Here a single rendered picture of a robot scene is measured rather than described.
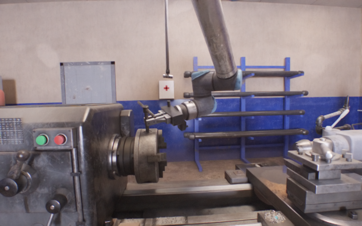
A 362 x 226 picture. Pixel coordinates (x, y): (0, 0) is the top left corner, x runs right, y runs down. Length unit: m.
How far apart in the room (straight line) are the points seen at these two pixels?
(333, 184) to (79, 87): 4.09
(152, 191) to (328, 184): 0.80
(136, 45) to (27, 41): 2.24
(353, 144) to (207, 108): 0.73
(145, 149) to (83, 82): 3.53
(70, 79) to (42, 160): 3.66
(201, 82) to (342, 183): 0.63
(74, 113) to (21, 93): 4.27
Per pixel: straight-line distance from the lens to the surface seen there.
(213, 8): 0.63
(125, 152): 0.83
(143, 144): 0.78
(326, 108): 5.28
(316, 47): 5.20
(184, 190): 1.10
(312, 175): 0.79
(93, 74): 4.14
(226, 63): 0.74
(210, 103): 0.89
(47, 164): 0.73
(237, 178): 1.20
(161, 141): 0.91
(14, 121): 0.77
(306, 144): 1.08
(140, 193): 1.11
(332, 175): 0.83
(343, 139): 1.21
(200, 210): 1.15
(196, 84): 0.86
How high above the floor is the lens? 1.35
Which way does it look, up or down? 4 degrees down
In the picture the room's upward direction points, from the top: 1 degrees counter-clockwise
